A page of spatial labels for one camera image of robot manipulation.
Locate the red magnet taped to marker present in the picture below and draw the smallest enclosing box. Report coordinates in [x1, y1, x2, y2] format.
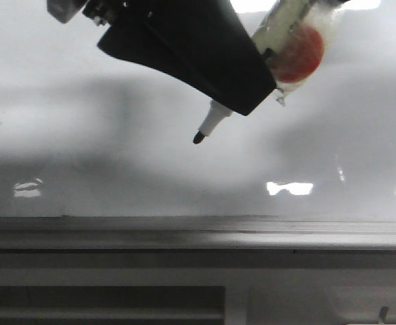
[267, 0, 340, 108]

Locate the white whiteboard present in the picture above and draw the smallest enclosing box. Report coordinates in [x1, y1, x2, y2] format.
[0, 1, 396, 220]

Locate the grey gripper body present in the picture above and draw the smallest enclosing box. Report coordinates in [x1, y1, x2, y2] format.
[46, 0, 124, 24]

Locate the white whiteboard marker black tip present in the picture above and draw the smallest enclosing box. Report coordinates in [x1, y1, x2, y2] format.
[192, 0, 312, 146]

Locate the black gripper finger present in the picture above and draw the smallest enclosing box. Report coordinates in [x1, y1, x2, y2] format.
[97, 1, 276, 116]

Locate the grey aluminium whiteboard tray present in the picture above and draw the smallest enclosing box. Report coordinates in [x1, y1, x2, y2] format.
[0, 216, 396, 251]

